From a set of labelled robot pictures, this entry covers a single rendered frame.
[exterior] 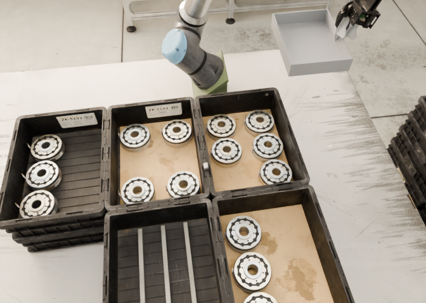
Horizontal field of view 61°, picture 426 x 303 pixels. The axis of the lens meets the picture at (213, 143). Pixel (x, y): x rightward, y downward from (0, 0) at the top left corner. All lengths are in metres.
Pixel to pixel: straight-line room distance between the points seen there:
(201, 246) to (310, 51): 0.74
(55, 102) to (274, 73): 0.98
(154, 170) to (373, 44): 2.39
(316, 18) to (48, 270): 1.25
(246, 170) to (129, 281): 0.49
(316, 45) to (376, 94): 1.53
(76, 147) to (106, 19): 2.13
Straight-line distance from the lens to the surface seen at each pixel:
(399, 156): 2.16
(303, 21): 1.42
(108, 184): 1.11
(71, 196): 1.24
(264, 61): 1.76
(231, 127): 1.26
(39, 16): 3.58
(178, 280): 1.06
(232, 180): 1.18
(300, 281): 1.08
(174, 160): 1.23
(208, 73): 1.43
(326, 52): 1.31
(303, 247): 1.11
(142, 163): 1.23
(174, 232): 1.11
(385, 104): 2.76
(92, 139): 1.34
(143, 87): 1.65
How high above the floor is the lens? 1.85
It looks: 54 degrees down
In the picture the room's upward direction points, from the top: straight up
